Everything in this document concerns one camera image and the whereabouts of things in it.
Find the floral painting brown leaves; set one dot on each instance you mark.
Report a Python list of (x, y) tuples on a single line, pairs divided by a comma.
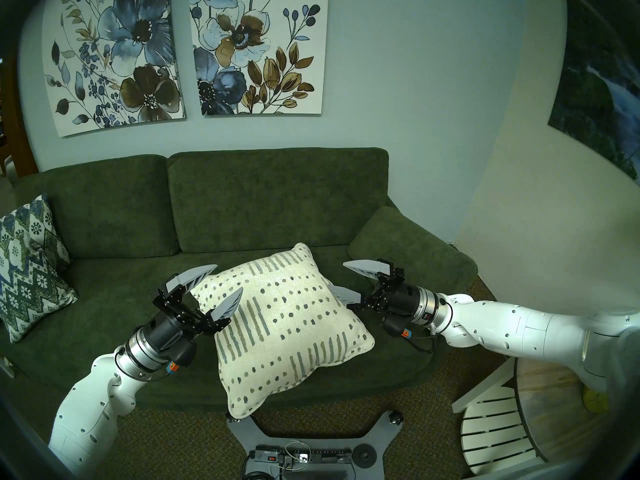
[(250, 49)]

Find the round wooden table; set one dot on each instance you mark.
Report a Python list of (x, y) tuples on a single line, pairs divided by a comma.
[(550, 389)]

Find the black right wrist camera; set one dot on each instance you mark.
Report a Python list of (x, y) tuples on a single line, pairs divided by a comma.
[(395, 328)]

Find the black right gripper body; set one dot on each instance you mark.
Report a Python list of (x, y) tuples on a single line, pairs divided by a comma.
[(405, 301)]

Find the green fabric sofa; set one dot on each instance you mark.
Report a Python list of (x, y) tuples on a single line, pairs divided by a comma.
[(125, 284)]

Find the yellow-green ceramic lamp base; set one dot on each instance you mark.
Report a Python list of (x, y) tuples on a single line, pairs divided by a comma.
[(595, 401)]

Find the green sofa back cushion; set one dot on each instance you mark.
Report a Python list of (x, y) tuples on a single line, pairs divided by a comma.
[(100, 209), (275, 199)]

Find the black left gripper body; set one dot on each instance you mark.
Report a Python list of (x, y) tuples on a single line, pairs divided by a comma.
[(162, 334)]

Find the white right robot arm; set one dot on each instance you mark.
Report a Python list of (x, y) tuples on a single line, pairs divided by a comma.
[(510, 329)]

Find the cream dotted striped cushion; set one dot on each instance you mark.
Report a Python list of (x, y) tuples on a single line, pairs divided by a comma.
[(285, 329)]

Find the blue zigzag patterned cushion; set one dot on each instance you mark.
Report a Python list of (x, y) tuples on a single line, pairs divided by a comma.
[(30, 274)]

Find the waterfall landscape painting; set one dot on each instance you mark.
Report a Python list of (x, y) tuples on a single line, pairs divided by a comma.
[(600, 94)]

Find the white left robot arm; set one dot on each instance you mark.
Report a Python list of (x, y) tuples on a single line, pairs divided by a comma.
[(85, 414)]

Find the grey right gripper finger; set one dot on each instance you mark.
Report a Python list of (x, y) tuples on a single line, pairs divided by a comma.
[(370, 268), (349, 296)]

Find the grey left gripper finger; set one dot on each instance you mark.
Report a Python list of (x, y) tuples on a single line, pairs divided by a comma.
[(224, 309), (190, 279)]

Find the white slatted chair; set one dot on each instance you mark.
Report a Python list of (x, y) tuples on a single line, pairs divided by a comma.
[(490, 434)]

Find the black round base dial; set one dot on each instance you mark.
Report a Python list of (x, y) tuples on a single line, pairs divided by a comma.
[(365, 456)]

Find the green sofa armrest cushion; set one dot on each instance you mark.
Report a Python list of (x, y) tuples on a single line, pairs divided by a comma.
[(415, 254)]

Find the black base knob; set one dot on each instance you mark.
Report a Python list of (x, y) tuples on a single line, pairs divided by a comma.
[(233, 419), (396, 416)]

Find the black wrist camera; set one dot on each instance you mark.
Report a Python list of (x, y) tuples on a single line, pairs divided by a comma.
[(184, 351), (395, 328)]

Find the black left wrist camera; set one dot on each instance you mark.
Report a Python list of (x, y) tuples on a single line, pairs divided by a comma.
[(184, 351)]

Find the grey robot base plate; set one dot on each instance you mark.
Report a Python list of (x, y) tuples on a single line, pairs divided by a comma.
[(320, 440)]

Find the black electronics strip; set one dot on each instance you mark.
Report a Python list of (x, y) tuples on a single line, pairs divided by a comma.
[(325, 455)]

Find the floral painting large blue flower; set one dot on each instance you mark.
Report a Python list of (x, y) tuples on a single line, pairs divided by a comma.
[(125, 59)]

